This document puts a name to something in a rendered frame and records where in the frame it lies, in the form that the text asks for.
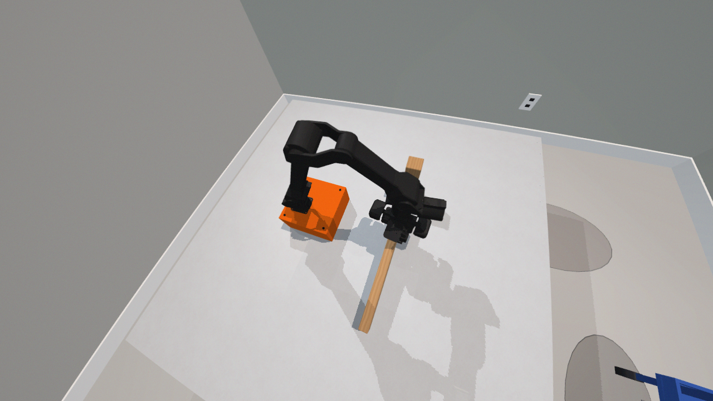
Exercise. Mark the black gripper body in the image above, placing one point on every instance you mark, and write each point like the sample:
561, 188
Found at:
422, 226

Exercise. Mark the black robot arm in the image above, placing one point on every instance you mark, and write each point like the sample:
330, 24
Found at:
404, 191

